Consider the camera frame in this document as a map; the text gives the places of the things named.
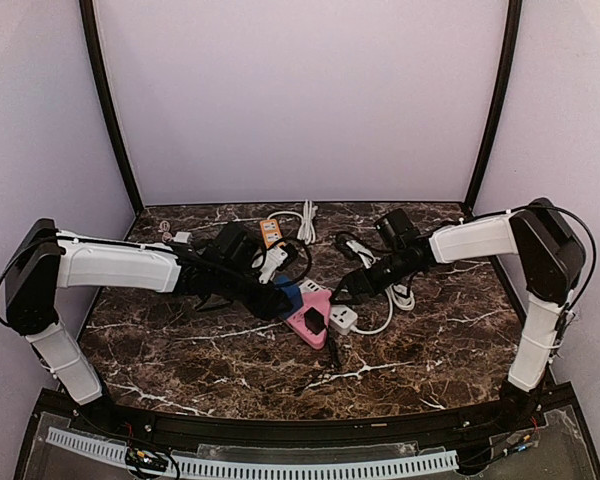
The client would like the black adapter thin cable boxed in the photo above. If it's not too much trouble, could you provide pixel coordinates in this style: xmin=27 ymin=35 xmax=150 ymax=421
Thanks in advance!
xmin=327 ymin=334 xmax=344 ymax=371

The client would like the orange power strip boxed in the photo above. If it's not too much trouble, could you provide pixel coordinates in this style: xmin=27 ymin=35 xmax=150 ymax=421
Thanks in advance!
xmin=259 ymin=218 xmax=283 ymax=249

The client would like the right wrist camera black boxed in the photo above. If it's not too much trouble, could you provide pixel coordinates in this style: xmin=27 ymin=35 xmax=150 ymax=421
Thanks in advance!
xmin=374 ymin=208 xmax=420 ymax=251

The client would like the black frame right post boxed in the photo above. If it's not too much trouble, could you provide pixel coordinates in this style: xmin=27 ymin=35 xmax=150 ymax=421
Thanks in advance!
xmin=463 ymin=0 xmax=523 ymax=213

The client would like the blue cube socket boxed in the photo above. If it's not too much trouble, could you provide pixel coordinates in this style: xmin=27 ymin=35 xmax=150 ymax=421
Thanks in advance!
xmin=274 ymin=275 xmax=303 ymax=316

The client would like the white USB charger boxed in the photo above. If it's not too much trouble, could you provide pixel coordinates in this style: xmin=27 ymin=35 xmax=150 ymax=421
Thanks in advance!
xmin=172 ymin=231 xmax=192 ymax=244

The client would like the black frame post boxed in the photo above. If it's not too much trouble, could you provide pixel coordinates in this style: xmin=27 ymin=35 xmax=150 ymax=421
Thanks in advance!
xmin=78 ymin=0 xmax=144 ymax=216
xmin=463 ymin=0 xmax=523 ymax=213

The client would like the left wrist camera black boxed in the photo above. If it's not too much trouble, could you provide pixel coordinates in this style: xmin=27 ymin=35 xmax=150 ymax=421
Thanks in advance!
xmin=213 ymin=222 xmax=260 ymax=270

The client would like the black TP-Link adapter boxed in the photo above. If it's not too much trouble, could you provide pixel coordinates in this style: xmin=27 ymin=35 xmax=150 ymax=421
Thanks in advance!
xmin=304 ymin=307 xmax=326 ymax=335

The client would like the black frame left post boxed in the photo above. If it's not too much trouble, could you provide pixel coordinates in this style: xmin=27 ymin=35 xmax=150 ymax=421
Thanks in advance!
xmin=78 ymin=0 xmax=144 ymax=216

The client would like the white power strip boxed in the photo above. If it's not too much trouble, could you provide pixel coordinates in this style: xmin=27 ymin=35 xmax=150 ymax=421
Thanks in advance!
xmin=299 ymin=279 xmax=358 ymax=335

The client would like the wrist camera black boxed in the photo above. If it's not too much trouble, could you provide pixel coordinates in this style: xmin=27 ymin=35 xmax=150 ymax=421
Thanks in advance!
xmin=374 ymin=208 xmax=420 ymax=251
xmin=213 ymin=222 xmax=260 ymax=270

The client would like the white slotted cable duct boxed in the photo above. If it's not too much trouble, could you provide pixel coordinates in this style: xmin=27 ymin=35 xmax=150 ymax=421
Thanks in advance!
xmin=45 ymin=427 xmax=458 ymax=479

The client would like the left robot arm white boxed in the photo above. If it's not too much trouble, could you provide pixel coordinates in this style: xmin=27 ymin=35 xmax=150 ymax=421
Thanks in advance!
xmin=0 ymin=218 xmax=292 ymax=405

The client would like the pink triangular power strip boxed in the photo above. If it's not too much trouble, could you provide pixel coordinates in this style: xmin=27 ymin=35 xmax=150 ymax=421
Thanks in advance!
xmin=285 ymin=290 xmax=331 ymax=350

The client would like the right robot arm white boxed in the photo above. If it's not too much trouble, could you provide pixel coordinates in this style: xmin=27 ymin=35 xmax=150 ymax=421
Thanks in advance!
xmin=331 ymin=197 xmax=596 ymax=393

